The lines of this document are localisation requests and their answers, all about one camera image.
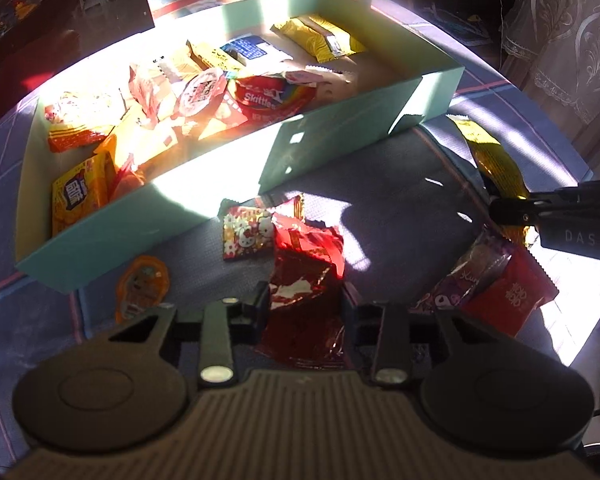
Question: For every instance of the shiny gold snack packet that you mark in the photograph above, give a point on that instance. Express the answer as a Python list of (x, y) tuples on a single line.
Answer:
[(495, 165)]

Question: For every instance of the orange jelly cup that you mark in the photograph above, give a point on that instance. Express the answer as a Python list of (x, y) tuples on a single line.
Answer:
[(142, 285)]

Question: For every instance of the blue plaid tablecloth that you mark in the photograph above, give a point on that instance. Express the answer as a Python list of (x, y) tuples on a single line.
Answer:
[(405, 200)]

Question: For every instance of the round pudding cup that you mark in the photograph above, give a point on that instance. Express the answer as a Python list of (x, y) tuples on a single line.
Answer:
[(200, 91)]

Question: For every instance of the blue snack packet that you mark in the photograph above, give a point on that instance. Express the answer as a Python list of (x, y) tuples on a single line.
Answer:
[(252, 49)]

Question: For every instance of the lace curtain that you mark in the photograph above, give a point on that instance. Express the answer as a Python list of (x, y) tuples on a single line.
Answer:
[(570, 35)]

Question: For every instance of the purple snack packet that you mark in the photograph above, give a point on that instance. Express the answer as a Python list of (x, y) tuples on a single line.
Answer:
[(460, 285)]

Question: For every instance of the red cartoon print packet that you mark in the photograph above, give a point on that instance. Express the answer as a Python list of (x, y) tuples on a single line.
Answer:
[(245, 232)]

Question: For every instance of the mint green cardboard box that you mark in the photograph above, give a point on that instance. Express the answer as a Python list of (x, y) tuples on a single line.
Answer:
[(330, 130)]

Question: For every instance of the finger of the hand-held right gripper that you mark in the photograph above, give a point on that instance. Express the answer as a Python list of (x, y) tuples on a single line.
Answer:
[(517, 210)]

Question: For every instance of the gold packet with grey seam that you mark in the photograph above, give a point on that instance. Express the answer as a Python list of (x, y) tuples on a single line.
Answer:
[(310, 35)]

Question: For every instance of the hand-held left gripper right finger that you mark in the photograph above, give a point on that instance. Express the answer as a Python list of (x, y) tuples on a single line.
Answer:
[(351, 307)]

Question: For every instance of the red crinkled snack packet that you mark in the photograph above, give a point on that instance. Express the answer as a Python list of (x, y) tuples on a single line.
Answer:
[(300, 285)]

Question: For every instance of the red rainbow candy packet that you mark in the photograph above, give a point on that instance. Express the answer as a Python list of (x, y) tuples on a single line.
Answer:
[(270, 100)]

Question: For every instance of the orange striped wafer packet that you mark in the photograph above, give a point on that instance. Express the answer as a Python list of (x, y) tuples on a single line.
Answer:
[(72, 139)]

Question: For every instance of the white red cartoon packet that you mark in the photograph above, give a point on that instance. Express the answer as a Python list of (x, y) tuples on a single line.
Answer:
[(75, 107)]

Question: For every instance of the small red packet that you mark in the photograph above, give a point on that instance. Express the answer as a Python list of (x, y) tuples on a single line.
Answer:
[(510, 295)]

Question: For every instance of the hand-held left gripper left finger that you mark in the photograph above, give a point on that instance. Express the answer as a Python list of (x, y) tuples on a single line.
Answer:
[(259, 310)]

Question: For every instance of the red white crumpled packet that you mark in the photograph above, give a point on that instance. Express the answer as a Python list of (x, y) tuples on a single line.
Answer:
[(147, 90)]

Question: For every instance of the yellow cracker packet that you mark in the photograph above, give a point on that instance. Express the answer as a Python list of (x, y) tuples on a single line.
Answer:
[(77, 192)]

